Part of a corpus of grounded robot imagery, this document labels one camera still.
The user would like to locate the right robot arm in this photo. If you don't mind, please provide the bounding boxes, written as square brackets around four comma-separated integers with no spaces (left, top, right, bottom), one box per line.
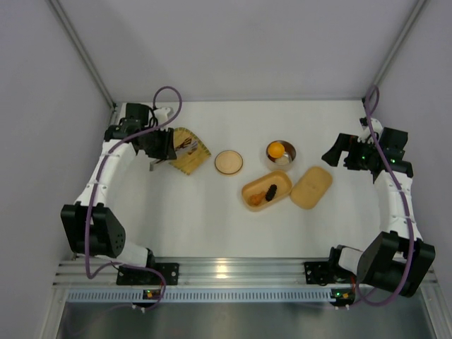
[322,128,436,297]

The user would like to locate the metal tongs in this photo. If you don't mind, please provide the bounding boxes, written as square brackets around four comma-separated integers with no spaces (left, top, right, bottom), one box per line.
[149,160,165,172]

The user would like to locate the fried chicken piece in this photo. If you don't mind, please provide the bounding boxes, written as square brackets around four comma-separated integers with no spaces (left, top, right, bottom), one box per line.
[249,191,266,206]

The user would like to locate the black sea cucumber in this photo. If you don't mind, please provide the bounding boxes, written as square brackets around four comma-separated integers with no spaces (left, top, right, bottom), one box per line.
[265,184,278,201]

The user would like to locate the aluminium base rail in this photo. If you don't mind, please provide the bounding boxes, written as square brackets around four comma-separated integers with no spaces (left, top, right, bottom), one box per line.
[52,257,310,288]

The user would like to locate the bamboo fan-shaped tray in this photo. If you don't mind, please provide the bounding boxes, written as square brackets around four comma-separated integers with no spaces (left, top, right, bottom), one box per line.
[169,127,211,176]

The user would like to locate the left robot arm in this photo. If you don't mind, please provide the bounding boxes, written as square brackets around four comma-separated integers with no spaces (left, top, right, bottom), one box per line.
[60,103,179,279]

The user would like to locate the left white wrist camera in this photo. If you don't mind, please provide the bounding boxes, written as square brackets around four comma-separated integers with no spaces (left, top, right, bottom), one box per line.
[154,107,174,125]

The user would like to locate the white steamed bun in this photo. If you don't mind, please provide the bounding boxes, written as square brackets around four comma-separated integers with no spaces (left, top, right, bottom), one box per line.
[275,156,290,166]

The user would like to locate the left aluminium frame post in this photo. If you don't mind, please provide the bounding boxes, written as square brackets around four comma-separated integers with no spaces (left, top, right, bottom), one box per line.
[46,0,116,112]

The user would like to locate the round beige lid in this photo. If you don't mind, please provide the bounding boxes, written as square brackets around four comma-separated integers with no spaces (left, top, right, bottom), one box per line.
[214,150,244,176]

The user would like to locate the red-orange food slice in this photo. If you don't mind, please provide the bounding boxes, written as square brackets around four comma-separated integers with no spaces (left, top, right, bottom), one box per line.
[177,139,191,150]

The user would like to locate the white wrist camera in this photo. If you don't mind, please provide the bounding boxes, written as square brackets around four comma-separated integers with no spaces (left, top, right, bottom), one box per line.
[358,117,383,143]
[154,107,174,125]

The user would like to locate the slotted cable duct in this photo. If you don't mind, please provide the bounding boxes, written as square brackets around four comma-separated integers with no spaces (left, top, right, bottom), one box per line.
[66,288,335,303]

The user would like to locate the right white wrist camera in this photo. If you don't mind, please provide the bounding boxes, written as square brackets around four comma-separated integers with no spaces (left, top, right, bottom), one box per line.
[358,117,383,143]

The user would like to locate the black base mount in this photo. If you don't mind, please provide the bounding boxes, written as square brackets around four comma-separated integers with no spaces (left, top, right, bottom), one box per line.
[304,261,335,286]
[116,263,179,286]

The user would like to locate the round steel-lined container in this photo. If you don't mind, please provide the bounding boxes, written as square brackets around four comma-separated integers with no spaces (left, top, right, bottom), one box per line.
[265,140,297,172]

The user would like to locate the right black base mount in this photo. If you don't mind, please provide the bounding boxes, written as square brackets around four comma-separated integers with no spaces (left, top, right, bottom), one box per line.
[304,261,335,286]

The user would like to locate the tan rectangular box lid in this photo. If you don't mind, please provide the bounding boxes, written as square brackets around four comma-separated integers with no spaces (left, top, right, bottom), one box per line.
[290,166,333,210]

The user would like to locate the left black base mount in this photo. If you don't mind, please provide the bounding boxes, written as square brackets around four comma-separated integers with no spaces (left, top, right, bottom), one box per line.
[116,263,179,286]

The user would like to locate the aluminium frame post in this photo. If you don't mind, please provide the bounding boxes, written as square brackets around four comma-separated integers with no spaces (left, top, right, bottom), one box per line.
[369,0,430,86]
[46,0,116,112]

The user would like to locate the orange egg tart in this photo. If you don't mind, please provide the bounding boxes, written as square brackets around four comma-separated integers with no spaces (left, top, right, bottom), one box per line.
[267,141,285,159]

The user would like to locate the right aluminium frame post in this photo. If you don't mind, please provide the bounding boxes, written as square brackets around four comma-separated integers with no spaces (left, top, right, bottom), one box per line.
[369,0,430,86]

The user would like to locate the tan rectangular lunch box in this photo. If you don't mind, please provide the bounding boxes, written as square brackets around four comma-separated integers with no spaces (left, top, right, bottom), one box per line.
[241,170,292,212]

